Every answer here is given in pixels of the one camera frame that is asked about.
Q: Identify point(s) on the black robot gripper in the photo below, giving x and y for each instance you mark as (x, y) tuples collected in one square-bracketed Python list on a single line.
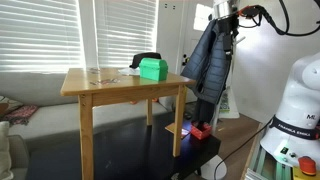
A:
[(229, 27)]

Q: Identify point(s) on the green plastic chest container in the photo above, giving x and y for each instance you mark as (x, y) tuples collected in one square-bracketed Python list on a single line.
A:
[(153, 69)]

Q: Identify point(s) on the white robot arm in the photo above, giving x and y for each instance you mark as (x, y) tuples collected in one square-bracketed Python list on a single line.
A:
[(277, 80)]

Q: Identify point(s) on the white front door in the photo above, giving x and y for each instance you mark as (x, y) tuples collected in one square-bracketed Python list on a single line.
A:
[(197, 19)]

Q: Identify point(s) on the dark blue puffer jacket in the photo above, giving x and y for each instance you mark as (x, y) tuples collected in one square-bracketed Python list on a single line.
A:
[(208, 65)]

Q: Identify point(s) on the cream tote bag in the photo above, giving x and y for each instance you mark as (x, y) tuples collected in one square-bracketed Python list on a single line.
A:
[(228, 108)]

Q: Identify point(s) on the white paper on table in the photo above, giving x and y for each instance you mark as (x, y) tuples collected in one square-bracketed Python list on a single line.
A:
[(130, 71)]

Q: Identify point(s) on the red small box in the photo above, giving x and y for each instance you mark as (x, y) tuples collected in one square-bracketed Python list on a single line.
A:
[(200, 131)]

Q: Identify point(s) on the small wooden table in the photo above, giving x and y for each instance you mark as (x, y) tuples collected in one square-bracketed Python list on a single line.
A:
[(107, 87)]

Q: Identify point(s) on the black low coffee table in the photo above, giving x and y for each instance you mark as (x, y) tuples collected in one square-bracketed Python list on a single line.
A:
[(134, 151)]

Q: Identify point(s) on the red emergency stop button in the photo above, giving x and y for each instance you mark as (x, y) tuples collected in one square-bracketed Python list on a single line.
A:
[(307, 165)]

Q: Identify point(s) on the white window blinds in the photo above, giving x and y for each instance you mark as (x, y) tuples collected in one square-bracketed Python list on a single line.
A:
[(56, 35)]

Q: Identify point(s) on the light grey sofa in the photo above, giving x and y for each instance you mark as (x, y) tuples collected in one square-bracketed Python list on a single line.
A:
[(57, 118)]

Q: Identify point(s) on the patterned red cushion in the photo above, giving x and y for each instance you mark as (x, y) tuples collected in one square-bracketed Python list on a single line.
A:
[(21, 115)]

